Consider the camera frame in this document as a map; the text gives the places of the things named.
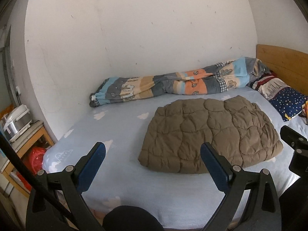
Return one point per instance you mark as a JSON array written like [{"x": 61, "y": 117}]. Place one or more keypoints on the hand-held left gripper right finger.
[{"x": 214, "y": 168}]

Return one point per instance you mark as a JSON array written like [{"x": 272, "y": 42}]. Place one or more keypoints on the light blue cloud bed sheet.
[{"x": 125, "y": 130}]

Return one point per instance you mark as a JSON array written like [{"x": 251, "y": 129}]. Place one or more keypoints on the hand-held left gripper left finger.
[{"x": 90, "y": 168}]

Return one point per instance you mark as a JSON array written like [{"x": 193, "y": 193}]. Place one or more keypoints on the star print pillow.
[{"x": 286, "y": 98}]

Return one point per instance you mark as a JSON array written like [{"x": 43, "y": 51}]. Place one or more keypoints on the white rice cooker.
[{"x": 16, "y": 122}]

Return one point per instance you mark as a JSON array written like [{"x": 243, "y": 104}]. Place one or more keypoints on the white wall socket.
[{"x": 17, "y": 91}]

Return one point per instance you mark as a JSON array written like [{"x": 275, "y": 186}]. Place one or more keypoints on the patchwork printed quilt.
[{"x": 168, "y": 81}]

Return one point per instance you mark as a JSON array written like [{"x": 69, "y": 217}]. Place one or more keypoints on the olive brown padded coat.
[{"x": 204, "y": 130}]

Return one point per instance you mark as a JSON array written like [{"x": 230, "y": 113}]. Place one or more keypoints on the wooden headboard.
[{"x": 284, "y": 60}]

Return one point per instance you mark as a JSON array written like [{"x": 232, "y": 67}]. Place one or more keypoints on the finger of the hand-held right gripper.
[{"x": 291, "y": 136}]

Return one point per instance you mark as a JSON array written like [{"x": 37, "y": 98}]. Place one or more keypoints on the wooden side table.
[{"x": 36, "y": 132}]

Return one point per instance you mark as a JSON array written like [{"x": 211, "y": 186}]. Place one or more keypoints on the orange patterned cloth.
[{"x": 305, "y": 112}]

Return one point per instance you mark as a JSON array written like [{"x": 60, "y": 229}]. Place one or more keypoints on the dark cloth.
[
  {"x": 132, "y": 219},
  {"x": 296, "y": 204}
]

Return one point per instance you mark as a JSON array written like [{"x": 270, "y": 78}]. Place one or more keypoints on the red plastic bag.
[{"x": 35, "y": 158}]

